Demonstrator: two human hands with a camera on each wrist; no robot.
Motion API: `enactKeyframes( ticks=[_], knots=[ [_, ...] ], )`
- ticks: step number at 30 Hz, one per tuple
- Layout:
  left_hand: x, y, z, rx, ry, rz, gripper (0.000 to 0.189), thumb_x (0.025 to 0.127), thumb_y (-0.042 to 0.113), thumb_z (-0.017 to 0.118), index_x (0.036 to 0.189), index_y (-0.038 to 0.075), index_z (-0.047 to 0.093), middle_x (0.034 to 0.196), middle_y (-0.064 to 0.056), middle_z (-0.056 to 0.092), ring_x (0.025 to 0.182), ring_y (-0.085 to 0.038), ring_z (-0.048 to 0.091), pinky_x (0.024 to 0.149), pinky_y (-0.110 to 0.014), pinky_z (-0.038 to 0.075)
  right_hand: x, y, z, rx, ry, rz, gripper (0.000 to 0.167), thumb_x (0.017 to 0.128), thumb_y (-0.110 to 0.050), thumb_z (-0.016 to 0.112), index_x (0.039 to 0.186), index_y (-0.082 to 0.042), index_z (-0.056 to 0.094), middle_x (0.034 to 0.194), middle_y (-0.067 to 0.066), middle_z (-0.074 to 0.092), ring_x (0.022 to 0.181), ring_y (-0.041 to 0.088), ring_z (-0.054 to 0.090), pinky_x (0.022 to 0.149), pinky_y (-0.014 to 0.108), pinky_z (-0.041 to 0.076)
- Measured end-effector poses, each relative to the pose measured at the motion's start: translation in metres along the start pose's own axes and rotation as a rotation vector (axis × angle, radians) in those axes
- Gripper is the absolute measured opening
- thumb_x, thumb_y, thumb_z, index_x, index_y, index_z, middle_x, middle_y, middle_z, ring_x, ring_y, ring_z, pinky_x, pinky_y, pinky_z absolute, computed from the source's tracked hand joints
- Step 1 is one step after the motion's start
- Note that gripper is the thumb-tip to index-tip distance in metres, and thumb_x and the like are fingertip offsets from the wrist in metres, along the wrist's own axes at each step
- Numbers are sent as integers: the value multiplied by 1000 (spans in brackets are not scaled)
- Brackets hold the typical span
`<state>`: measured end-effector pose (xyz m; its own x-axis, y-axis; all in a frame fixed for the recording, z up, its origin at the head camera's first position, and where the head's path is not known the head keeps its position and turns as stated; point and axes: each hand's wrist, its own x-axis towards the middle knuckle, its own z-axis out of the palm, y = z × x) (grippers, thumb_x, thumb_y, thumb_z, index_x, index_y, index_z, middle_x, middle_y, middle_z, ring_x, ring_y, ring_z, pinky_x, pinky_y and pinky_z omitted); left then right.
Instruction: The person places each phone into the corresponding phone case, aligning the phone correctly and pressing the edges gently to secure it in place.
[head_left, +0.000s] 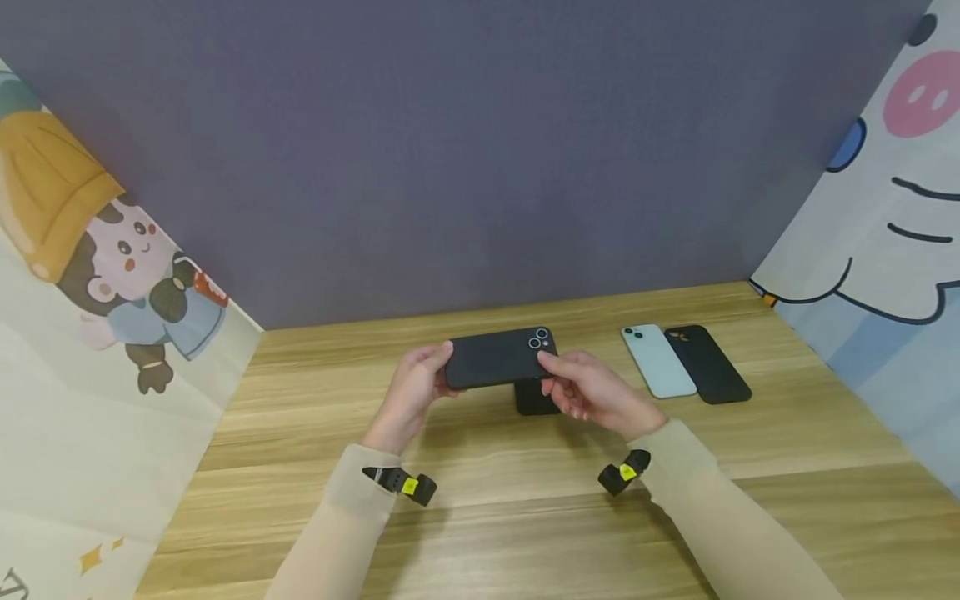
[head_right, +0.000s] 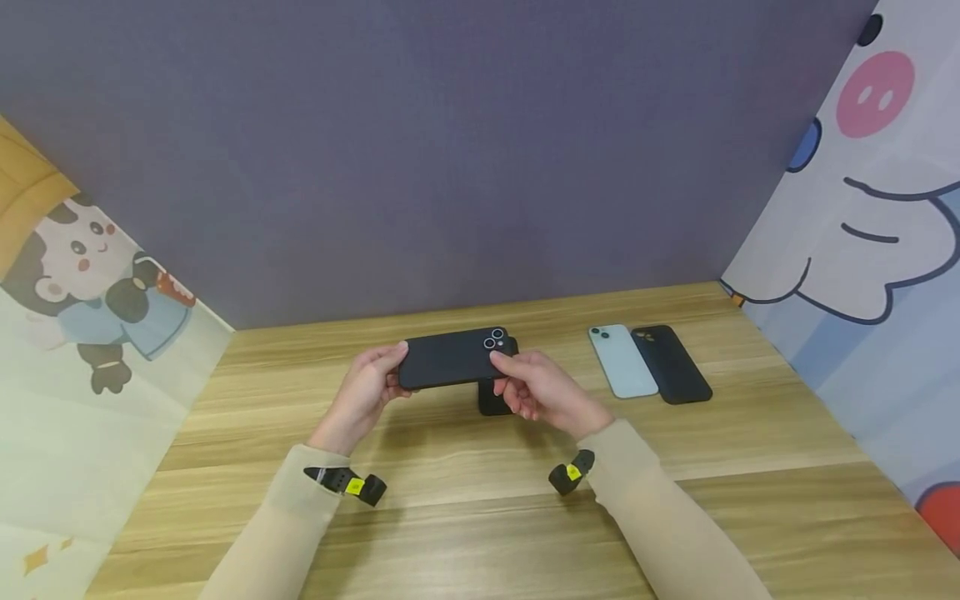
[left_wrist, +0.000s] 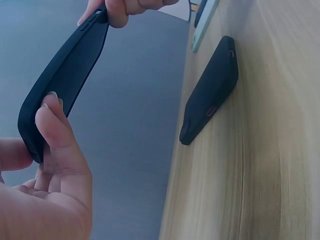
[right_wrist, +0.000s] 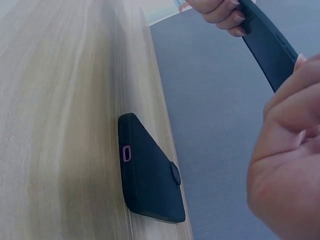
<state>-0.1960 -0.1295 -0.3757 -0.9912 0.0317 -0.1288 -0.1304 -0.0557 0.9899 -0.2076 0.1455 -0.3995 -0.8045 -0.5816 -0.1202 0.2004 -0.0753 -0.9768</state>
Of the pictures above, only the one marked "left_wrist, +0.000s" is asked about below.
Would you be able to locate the person's left hand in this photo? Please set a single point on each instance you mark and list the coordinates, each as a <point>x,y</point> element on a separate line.
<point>57,200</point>

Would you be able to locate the black phone case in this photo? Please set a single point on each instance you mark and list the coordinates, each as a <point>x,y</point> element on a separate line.
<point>62,75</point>
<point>212,92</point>

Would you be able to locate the person's left fingers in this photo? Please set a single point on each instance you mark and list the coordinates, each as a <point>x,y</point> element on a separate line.
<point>56,135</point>

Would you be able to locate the dark blue phone case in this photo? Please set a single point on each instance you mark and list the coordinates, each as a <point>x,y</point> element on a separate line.
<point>200,13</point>

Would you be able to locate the person's right fingers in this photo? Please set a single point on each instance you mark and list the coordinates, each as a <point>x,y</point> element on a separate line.
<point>118,12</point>

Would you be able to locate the person's left thumb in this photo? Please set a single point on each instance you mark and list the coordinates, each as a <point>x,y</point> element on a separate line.
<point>13,153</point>

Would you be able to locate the person's right hand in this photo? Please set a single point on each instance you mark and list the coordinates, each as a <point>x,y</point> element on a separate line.
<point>120,10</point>

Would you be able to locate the light green phone case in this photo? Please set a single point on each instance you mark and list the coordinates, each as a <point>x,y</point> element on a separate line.
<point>203,30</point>

